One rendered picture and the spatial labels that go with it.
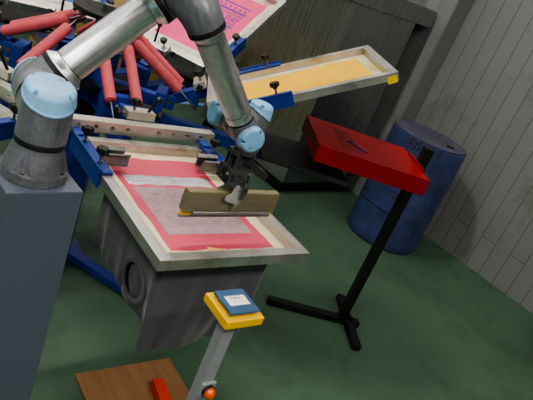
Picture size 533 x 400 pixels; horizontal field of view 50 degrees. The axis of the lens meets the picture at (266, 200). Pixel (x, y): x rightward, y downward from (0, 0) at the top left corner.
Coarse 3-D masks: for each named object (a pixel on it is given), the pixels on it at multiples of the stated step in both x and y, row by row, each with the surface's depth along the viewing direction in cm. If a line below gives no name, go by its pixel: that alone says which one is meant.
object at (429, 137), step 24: (408, 144) 440; (432, 144) 436; (456, 144) 467; (432, 168) 438; (456, 168) 448; (360, 192) 489; (384, 192) 457; (432, 192) 449; (360, 216) 475; (384, 216) 460; (408, 216) 456; (432, 216) 472; (408, 240) 468
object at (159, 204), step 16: (128, 160) 219; (144, 160) 225; (128, 192) 197; (144, 192) 202; (160, 192) 206; (176, 192) 210; (144, 208) 192; (160, 208) 196; (176, 208) 200; (160, 224) 186; (176, 224) 190; (192, 224) 194; (176, 240) 181; (192, 240) 184; (208, 240) 188
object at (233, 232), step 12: (168, 168) 226; (180, 168) 230; (192, 168) 234; (180, 192) 212; (216, 228) 198; (228, 228) 201; (240, 228) 204; (252, 228) 207; (228, 240) 193; (240, 240) 196; (252, 240) 199; (264, 240) 202
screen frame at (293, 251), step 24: (96, 144) 217; (120, 144) 222; (144, 144) 229; (168, 144) 238; (120, 192) 188; (144, 240) 169; (288, 240) 202; (168, 264) 164; (192, 264) 170; (216, 264) 175; (240, 264) 182
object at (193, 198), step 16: (192, 192) 172; (208, 192) 176; (224, 192) 180; (256, 192) 188; (272, 192) 193; (192, 208) 176; (208, 208) 179; (224, 208) 183; (240, 208) 187; (256, 208) 191; (272, 208) 196
